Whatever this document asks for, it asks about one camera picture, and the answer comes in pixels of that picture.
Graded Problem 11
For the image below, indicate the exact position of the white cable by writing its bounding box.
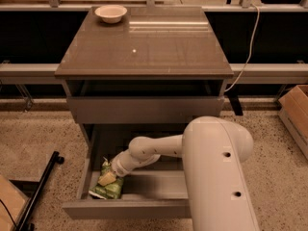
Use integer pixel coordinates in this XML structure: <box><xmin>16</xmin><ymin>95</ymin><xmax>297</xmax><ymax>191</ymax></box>
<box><xmin>224</xmin><ymin>4</ymin><xmax>261</xmax><ymax>93</ymax></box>

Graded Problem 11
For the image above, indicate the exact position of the grey metal railing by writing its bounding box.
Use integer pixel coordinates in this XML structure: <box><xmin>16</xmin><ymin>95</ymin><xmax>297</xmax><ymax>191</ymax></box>
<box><xmin>0</xmin><ymin>64</ymin><xmax>308</xmax><ymax>85</ymax></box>

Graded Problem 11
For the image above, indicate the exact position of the green jalapeno chip bag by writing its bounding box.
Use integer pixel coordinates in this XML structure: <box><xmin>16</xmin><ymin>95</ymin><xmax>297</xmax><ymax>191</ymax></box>
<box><xmin>89</xmin><ymin>159</ymin><xmax>124</xmax><ymax>199</ymax></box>

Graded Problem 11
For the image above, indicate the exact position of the white bowl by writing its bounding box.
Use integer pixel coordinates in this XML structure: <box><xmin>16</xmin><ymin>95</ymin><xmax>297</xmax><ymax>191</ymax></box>
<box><xmin>94</xmin><ymin>5</ymin><xmax>127</xmax><ymax>24</ymax></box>

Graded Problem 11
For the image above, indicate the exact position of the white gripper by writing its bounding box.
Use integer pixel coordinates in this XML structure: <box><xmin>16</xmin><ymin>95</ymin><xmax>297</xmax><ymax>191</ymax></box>
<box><xmin>98</xmin><ymin>151</ymin><xmax>135</xmax><ymax>187</ymax></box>

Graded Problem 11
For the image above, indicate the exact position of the open grey middle drawer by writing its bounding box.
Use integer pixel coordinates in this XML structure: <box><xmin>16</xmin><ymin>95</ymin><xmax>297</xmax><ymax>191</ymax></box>
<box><xmin>63</xmin><ymin>153</ymin><xmax>191</xmax><ymax>219</ymax></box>

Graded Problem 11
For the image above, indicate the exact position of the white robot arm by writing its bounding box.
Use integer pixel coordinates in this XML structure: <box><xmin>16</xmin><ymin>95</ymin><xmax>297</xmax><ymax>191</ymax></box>
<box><xmin>98</xmin><ymin>116</ymin><xmax>259</xmax><ymax>231</ymax></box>

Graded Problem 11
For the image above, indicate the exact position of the grey top drawer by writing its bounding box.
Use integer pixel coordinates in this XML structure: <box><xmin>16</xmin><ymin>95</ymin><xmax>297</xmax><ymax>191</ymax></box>
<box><xmin>67</xmin><ymin>80</ymin><xmax>224</xmax><ymax>124</ymax></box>

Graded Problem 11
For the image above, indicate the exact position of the black metal stand leg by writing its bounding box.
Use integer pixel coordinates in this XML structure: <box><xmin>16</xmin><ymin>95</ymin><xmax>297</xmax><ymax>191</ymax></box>
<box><xmin>13</xmin><ymin>151</ymin><xmax>64</xmax><ymax>231</ymax></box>

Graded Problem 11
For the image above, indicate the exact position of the grey drawer cabinet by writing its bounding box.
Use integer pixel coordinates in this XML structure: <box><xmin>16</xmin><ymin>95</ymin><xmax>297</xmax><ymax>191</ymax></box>
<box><xmin>54</xmin><ymin>5</ymin><xmax>235</xmax><ymax>175</ymax></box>

